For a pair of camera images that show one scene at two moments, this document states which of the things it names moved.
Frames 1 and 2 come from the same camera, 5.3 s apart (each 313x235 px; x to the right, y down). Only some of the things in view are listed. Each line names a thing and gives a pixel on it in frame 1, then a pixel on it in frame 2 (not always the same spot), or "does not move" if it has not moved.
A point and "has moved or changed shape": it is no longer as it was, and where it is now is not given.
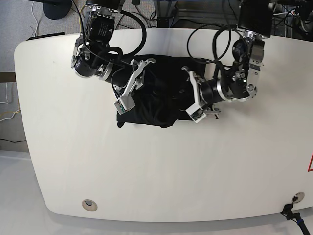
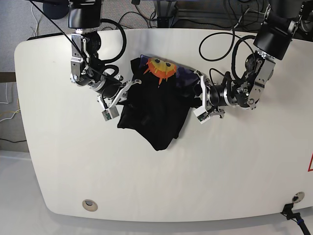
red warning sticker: x=310 y=169 does not move
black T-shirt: x=162 y=90 has moved or changed shape
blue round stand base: x=57 y=11 does not move
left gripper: x=121 y=77 -> x=110 y=87
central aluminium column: x=165 y=11 does not move
